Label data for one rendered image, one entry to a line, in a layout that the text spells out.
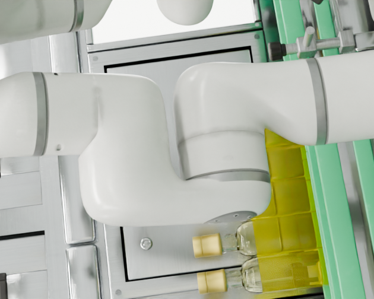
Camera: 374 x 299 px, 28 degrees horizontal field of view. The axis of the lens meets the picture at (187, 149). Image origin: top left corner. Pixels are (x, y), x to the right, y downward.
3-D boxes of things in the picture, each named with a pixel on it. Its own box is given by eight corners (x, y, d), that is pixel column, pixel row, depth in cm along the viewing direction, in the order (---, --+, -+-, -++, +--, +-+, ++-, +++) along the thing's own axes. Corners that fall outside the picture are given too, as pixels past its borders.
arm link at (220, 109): (315, 35, 78) (163, 55, 78) (335, 156, 74) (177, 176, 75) (307, 68, 87) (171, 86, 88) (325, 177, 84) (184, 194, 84)
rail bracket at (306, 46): (340, 59, 121) (263, 69, 121) (357, 13, 105) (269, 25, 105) (343, 76, 120) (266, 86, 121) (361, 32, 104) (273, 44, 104)
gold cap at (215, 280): (227, 286, 115) (198, 290, 115) (227, 294, 118) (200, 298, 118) (224, 265, 116) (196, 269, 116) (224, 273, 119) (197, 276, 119)
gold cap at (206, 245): (218, 228, 118) (191, 232, 119) (221, 246, 116) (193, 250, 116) (220, 241, 121) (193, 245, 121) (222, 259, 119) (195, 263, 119)
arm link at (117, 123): (45, 56, 72) (56, 221, 68) (269, 62, 80) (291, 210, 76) (31, 91, 80) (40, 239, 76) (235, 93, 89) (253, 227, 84)
